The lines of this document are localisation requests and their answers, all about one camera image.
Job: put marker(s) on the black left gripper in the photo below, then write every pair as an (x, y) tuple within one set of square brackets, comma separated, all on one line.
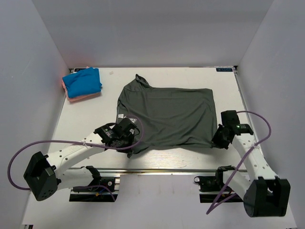
[(131, 137)]

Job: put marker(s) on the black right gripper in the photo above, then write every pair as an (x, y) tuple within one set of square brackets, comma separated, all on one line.
[(216, 141)]

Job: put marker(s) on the dark grey t-shirt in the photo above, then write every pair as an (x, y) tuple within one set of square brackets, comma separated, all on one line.
[(170, 117)]

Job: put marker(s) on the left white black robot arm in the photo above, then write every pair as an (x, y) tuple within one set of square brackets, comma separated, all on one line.
[(45, 174)]

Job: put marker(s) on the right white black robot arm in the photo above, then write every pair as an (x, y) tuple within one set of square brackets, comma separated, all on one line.
[(263, 192)]

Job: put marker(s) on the blue logo sticker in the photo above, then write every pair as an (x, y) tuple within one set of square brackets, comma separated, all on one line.
[(224, 69)]

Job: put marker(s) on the folded pink t-shirt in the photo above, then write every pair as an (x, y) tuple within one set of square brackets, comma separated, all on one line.
[(78, 96)]

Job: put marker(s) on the folded blue t-shirt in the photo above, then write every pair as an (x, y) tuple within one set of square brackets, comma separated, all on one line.
[(82, 82)]

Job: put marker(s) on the white front cover board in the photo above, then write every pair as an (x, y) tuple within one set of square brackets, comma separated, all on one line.
[(147, 202)]

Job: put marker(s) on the aluminium table frame rail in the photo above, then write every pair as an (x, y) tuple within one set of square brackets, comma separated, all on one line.
[(249, 114)]

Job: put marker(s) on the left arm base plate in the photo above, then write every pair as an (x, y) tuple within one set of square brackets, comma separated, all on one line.
[(104, 190)]

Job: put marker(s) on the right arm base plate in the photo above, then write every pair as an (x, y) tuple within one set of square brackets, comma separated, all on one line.
[(210, 185)]

